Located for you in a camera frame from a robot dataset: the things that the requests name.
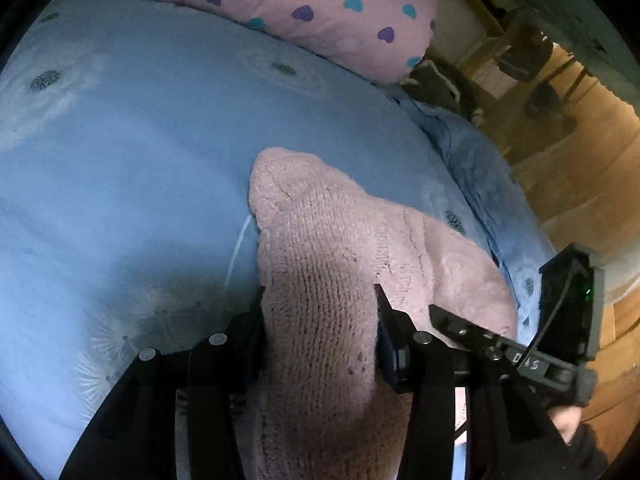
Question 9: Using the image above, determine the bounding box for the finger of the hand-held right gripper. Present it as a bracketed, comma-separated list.
[429, 304, 507, 357]

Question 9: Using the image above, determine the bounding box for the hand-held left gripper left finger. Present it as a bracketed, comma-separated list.
[59, 285, 267, 480]

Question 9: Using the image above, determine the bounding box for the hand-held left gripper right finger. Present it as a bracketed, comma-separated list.
[374, 283, 586, 480]

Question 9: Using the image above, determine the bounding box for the pink knitted cardigan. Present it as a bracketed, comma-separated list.
[247, 147, 518, 480]

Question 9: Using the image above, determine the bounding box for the person's right hand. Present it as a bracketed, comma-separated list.
[547, 405, 583, 446]

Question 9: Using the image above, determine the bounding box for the blue fuzzy blanket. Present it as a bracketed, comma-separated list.
[400, 97, 518, 241]

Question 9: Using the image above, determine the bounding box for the blue dandelion-print bedsheet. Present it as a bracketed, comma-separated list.
[0, 0, 556, 480]

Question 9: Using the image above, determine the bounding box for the dark cloth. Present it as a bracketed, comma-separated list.
[402, 57, 486, 126]

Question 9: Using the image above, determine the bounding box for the dark chair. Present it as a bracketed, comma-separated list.
[495, 25, 576, 136]

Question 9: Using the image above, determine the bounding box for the wooden bed frame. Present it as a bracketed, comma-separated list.
[435, 0, 511, 81]

